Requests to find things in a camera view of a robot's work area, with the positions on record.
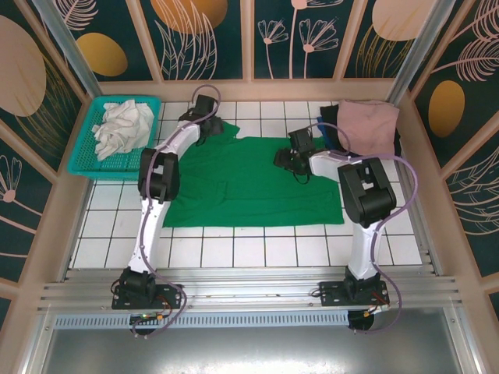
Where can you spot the green t-shirt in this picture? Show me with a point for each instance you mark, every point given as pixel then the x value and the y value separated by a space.
pixel 253 187

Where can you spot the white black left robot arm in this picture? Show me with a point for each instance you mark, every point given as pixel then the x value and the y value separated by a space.
pixel 150 230

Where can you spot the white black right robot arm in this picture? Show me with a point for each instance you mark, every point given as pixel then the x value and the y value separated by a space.
pixel 366 249

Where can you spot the folded pink t-shirt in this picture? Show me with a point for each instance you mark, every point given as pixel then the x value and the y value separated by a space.
pixel 370 124

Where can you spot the crumpled white cloth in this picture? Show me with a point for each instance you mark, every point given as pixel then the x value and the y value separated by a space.
pixel 121 128

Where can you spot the teal plastic basket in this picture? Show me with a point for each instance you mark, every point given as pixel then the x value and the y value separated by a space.
pixel 117 169

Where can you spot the grey metal sheet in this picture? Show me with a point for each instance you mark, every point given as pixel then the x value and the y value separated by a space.
pixel 249 350

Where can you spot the small circuit board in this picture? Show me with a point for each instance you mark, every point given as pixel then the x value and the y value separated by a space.
pixel 148 318

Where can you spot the aluminium rail beam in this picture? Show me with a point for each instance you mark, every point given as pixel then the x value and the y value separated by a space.
pixel 249 288

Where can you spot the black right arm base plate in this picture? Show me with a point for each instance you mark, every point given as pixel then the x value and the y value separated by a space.
pixel 331 292

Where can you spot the aluminium corner post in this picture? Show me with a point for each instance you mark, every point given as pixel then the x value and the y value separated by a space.
pixel 66 43
pixel 417 46

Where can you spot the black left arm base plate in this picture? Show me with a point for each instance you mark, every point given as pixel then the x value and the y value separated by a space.
pixel 171 294

